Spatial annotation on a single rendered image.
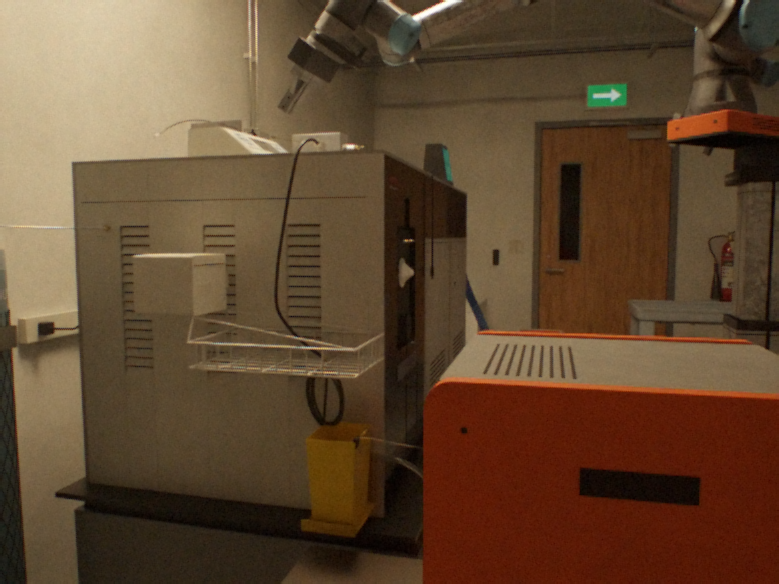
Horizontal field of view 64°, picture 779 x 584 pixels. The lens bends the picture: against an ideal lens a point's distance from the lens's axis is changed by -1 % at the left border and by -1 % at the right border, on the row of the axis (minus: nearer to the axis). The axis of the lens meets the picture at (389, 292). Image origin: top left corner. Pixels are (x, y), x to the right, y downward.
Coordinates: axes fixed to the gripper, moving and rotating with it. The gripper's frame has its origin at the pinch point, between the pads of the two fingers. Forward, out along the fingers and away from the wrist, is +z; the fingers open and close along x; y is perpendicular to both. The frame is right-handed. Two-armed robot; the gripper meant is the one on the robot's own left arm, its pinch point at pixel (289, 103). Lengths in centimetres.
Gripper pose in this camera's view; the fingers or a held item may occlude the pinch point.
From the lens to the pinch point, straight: 145.2
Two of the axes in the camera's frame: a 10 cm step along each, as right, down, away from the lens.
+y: -7.6, -6.2, 2.2
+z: -5.6, 7.8, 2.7
